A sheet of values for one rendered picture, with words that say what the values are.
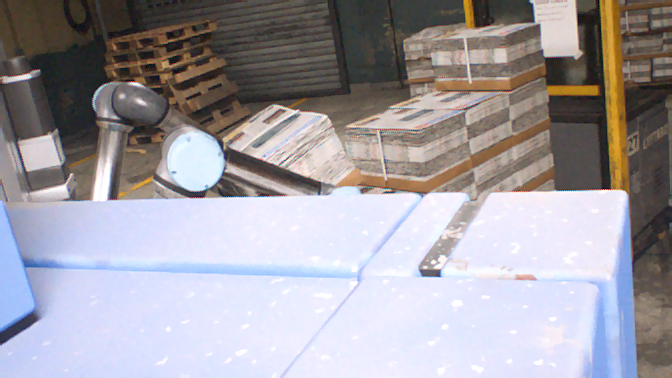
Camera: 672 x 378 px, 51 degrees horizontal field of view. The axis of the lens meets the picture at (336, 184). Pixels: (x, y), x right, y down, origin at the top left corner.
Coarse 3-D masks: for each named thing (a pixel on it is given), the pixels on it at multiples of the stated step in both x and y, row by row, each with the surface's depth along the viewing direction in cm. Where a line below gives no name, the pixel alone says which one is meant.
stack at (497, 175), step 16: (496, 160) 282; (512, 160) 290; (464, 176) 267; (480, 176) 275; (496, 176) 283; (512, 176) 291; (368, 192) 266; (384, 192) 263; (400, 192) 259; (416, 192) 257; (432, 192) 255; (448, 192) 261; (464, 192) 269; (480, 192) 276; (496, 192) 284
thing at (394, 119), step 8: (384, 112) 284; (392, 112) 281; (400, 112) 279; (408, 112) 276; (416, 112) 274; (424, 112) 271; (432, 112) 269; (440, 112) 266; (448, 112) 264; (456, 112) 262; (368, 120) 274; (376, 120) 272; (384, 120) 269; (392, 120) 267; (400, 120) 265; (408, 120) 263; (416, 120) 260; (424, 120) 258; (432, 120) 256; (440, 120) 254; (360, 128) 265; (368, 128) 262; (376, 128) 260; (384, 128) 257; (392, 128) 254; (400, 128) 251; (408, 128) 249; (416, 128) 247; (424, 128) 247
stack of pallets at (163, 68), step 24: (192, 24) 871; (216, 24) 914; (120, 48) 854; (144, 48) 823; (168, 48) 887; (192, 48) 881; (120, 72) 854; (144, 72) 841; (168, 72) 825; (168, 96) 835; (192, 96) 872
